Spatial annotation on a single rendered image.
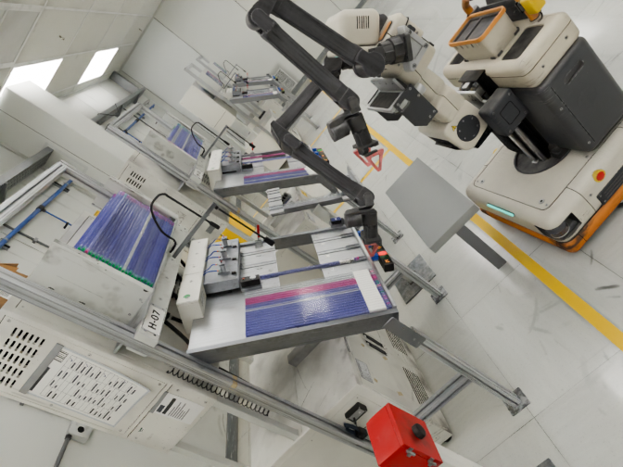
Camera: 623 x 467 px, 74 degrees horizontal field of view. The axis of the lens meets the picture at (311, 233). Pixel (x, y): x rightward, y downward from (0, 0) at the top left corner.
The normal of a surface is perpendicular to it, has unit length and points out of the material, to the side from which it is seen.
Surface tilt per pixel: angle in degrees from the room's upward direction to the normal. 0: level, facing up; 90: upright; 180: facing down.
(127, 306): 90
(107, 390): 93
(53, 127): 90
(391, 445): 0
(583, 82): 90
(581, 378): 0
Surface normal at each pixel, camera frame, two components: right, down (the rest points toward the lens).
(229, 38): 0.15, 0.44
